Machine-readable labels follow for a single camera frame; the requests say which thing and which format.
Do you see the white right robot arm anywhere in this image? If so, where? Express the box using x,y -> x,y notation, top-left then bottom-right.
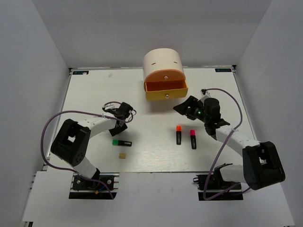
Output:
173,96 -> 285,190

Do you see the cream round drawer container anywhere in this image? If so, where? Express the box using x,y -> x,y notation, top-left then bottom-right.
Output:
143,48 -> 188,101

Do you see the blue right corner label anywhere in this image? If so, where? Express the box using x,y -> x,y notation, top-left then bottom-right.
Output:
215,68 -> 232,72

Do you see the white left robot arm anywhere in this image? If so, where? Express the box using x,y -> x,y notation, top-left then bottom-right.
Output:
50,101 -> 136,189

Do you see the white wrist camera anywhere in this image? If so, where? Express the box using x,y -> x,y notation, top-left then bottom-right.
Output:
200,89 -> 211,103
102,102 -> 117,113

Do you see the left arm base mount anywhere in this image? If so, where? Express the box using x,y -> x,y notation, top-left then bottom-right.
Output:
69,173 -> 119,200

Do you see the pink highlighter marker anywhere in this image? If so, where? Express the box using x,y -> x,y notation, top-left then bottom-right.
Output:
190,130 -> 197,149

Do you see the blue left corner label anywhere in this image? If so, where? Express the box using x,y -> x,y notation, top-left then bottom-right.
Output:
72,70 -> 89,75

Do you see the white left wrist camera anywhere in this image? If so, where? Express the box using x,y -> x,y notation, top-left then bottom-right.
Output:
102,102 -> 117,113

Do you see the blue corner label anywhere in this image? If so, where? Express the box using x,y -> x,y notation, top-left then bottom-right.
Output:
215,68 -> 232,72
72,70 -> 89,75

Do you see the orange highlighter marker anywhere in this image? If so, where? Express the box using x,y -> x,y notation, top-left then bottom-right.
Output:
176,125 -> 182,145

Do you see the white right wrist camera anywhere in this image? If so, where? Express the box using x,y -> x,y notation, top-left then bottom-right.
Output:
200,89 -> 211,103

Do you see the small tan eraser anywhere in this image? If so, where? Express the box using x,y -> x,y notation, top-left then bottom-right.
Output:
119,153 -> 126,159

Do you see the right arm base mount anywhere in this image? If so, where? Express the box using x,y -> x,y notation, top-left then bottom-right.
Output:
193,174 -> 243,201

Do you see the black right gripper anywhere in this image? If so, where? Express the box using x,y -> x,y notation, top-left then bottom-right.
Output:
174,96 -> 210,123

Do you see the green highlighter marker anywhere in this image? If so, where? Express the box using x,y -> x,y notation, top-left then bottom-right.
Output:
112,140 -> 132,147

